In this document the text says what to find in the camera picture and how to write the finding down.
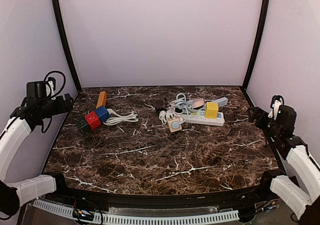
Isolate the dark green cube socket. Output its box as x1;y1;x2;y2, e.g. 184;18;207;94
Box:
75;117;92;134

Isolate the red cube socket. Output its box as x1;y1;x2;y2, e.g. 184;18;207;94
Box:
84;111;102;130

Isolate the blue cube socket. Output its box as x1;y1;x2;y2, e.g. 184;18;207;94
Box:
94;105;111;123

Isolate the white power cable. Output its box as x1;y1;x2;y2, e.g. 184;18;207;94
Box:
103;108;140;127

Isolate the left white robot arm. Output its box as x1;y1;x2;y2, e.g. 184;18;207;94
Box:
0;93;74;220

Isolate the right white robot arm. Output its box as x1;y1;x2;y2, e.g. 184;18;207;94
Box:
248;105;320;225

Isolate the yellow cube socket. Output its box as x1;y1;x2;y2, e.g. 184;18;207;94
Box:
204;102;219;119

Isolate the pink plug adapter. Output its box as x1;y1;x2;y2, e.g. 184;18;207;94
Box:
191;98;205;110

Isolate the black charger plug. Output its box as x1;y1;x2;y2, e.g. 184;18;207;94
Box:
173;106;183;114

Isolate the beige cube socket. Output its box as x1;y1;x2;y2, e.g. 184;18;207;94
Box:
167;117;183;133

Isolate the grey blue power strip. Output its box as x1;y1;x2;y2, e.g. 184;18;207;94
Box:
212;97;228;108

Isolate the orange power strip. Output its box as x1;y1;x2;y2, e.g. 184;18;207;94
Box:
96;91;107;109

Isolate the white power strip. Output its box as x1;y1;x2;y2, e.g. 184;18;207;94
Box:
185;110;225;127

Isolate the small circuit board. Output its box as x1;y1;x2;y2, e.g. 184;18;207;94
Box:
72;209;94;222

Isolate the light blue plug cable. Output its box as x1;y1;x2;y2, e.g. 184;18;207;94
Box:
169;92;198;123

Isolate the left black frame post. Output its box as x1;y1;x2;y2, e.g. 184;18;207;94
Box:
51;0;82;93

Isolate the black frame post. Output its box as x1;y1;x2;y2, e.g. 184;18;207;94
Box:
51;0;82;93
241;0;270;92

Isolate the white braided cable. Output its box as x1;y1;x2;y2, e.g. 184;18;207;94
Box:
159;109;176;125

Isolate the white slotted cable duct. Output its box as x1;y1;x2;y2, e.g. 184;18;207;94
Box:
32;199;240;225

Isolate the right black frame post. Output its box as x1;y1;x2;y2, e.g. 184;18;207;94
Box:
241;0;270;92

